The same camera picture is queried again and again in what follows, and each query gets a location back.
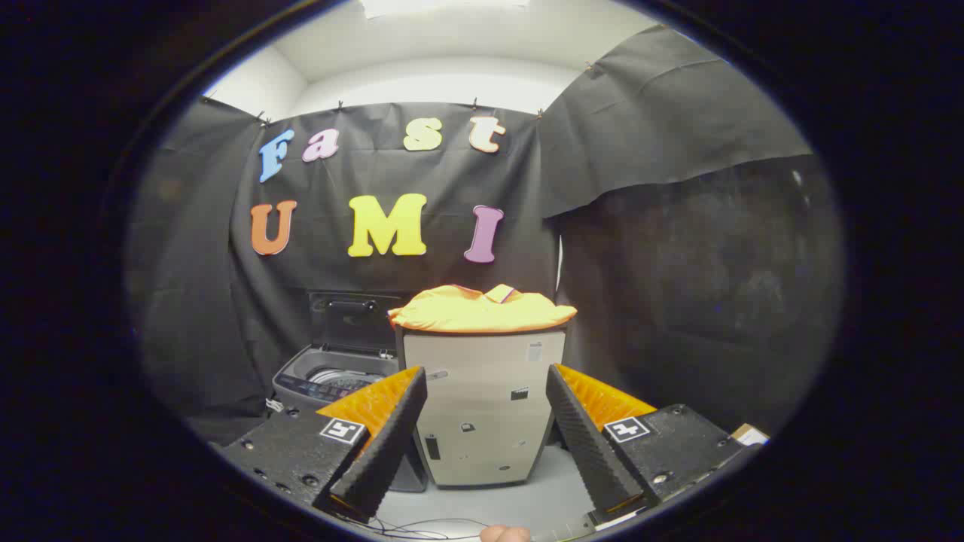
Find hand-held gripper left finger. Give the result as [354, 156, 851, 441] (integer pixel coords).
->
[218, 366, 429, 525]

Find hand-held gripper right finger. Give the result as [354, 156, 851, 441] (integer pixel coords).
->
[545, 364, 746, 528]

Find grey washing machine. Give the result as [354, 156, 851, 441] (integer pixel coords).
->
[271, 343, 429, 494]

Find dark washing machine lid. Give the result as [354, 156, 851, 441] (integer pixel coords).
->
[309, 292, 404, 353]

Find orange polo shirt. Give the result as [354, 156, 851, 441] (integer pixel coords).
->
[388, 284, 578, 334]

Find beige cabinet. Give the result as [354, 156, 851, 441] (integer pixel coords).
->
[395, 325, 567, 489]

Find ceiling light panel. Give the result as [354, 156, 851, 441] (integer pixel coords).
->
[360, 0, 532, 19]

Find thin black cable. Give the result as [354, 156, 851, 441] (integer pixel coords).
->
[335, 513, 492, 541]

